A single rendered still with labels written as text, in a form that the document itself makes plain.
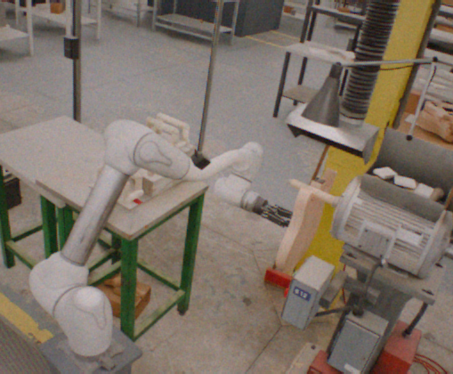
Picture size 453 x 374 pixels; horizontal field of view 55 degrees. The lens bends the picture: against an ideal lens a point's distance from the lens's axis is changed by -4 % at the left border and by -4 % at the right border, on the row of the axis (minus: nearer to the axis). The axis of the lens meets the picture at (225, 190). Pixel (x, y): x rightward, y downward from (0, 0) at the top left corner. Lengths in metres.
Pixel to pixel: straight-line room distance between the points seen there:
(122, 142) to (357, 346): 1.13
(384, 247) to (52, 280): 1.16
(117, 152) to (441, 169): 1.11
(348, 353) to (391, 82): 1.36
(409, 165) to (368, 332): 0.62
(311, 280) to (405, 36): 1.36
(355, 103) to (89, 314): 1.15
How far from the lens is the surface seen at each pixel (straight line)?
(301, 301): 1.58
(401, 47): 2.43
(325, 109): 1.50
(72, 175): 2.30
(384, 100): 2.49
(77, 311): 1.57
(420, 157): 1.68
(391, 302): 1.77
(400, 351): 1.94
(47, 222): 2.38
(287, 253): 1.78
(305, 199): 1.69
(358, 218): 1.62
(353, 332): 1.77
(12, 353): 2.72
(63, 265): 1.68
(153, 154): 1.46
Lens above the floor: 2.10
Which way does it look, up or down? 31 degrees down
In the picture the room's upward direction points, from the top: 10 degrees clockwise
